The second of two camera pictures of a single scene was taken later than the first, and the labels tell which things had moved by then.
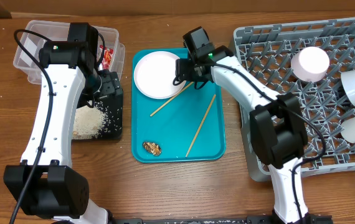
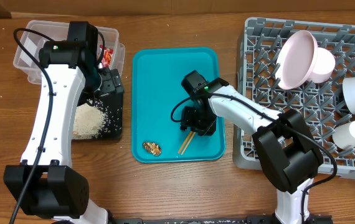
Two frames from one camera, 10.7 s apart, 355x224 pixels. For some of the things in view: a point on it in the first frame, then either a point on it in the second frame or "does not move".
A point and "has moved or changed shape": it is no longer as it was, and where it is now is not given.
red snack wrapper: [106, 58] does not move
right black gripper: [181, 70] to [197, 125]
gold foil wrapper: [152, 147] does not move
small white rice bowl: [310, 64] has moved or changed shape
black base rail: [309, 218] does not move
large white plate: [154, 74] to [296, 60]
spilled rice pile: [90, 123] does not move
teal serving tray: [189, 127] does not move
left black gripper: [113, 86] does not move
